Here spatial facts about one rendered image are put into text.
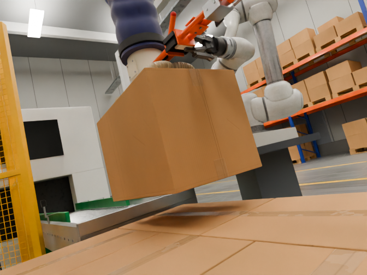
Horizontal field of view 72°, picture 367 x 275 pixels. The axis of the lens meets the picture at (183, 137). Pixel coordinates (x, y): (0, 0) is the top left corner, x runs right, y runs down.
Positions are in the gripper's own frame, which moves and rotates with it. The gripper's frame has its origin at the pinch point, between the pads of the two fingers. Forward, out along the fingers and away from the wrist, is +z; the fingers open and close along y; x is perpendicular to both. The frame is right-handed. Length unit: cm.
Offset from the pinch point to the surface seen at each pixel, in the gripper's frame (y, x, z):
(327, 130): 42, 304, -846
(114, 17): -27.7, 28.9, 9.5
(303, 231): 65, -34, 13
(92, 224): 61, 60, 28
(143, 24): -17.0, 16.7, 3.7
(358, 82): -57, 141, -715
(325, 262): 65, -43, 25
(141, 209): 62, 60, 2
